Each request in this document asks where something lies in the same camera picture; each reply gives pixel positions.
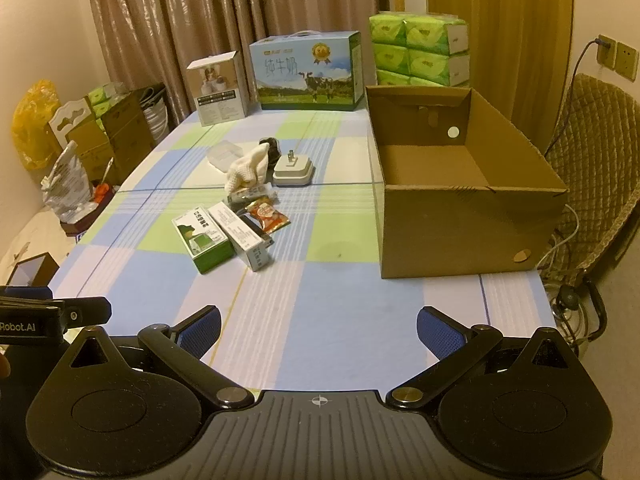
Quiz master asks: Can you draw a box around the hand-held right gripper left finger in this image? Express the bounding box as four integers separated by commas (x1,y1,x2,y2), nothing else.
67,305,255,411

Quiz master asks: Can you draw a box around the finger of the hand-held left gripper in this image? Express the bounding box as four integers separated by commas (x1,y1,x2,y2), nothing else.
0,296,112,331
0,286,54,299

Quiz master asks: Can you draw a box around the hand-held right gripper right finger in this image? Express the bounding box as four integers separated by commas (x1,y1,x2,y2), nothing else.
387,306,581,408

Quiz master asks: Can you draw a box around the green and white box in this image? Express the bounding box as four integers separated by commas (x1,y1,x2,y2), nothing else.
171,205,233,274

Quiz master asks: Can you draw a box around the brown cardboard box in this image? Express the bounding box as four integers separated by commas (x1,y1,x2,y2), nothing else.
365,85,569,280

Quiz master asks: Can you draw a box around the long white box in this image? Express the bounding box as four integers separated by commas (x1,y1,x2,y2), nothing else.
207,201,273,272

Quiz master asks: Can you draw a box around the red snack packet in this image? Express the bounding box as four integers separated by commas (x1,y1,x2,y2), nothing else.
245,197,291,233

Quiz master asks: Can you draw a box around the white knitted glove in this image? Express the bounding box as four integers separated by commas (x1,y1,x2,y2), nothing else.
223,146,271,193

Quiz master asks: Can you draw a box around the clear plastic case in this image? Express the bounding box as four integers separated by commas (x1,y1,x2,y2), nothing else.
207,141,244,173

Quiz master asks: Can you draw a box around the white power adapter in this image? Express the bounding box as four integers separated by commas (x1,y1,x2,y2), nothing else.
272,149,316,187

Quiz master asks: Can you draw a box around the dark brown glossy object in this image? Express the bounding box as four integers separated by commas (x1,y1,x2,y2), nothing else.
258,136,285,161

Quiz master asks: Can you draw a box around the dark open floor box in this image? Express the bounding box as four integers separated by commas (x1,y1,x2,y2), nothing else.
7,254,61,288

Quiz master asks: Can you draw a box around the checked pastel tablecloth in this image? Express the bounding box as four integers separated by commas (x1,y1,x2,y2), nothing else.
50,107,558,393

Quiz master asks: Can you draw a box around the silver plastic bag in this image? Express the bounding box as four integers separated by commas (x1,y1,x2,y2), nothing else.
42,140,93,221

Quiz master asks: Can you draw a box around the brown cardboard carton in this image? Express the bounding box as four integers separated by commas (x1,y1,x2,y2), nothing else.
67,117,121,186
102,94,153,161

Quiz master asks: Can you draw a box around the yellow plastic bag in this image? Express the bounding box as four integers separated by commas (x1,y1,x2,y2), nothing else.
12,80,63,171

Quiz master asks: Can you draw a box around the white scalloped card box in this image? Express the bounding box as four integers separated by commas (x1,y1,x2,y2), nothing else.
48,100,96,146

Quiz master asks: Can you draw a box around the green tissue pack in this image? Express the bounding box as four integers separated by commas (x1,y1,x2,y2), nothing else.
89,85,113,118

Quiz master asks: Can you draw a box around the white striped shopping bag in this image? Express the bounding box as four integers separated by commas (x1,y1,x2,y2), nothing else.
142,87,173,141

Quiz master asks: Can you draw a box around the quilted beige chair cover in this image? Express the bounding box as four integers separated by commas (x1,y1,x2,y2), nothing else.
537,74,640,281

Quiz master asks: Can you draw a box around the white pet photo box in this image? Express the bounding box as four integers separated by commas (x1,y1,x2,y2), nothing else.
186,51,248,127

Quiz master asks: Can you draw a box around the blue milk gift carton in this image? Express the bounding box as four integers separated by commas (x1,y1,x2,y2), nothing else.
249,31,362,111

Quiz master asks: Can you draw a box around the stack of green tissue packs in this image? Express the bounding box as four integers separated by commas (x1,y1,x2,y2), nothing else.
369,10,471,88

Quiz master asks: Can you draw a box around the wooden door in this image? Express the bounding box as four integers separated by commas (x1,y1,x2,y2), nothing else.
425,0,573,146

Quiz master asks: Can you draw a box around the brown shiny curtain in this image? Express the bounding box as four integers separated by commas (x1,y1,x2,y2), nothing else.
82,0,391,116

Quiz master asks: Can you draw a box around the orange handled screwdriver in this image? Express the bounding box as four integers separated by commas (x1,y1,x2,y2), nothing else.
94,157,115,202

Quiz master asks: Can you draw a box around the black chair frame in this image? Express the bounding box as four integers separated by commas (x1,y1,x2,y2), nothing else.
547,280,608,346

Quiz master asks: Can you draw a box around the white cable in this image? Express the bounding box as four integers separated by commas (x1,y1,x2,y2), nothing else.
537,205,581,266

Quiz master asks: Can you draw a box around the beige wall socket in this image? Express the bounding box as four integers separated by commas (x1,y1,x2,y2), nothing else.
597,35,618,68
614,42,640,81

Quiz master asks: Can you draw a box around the charger plug with dark cable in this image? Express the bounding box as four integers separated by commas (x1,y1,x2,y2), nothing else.
545,35,608,156

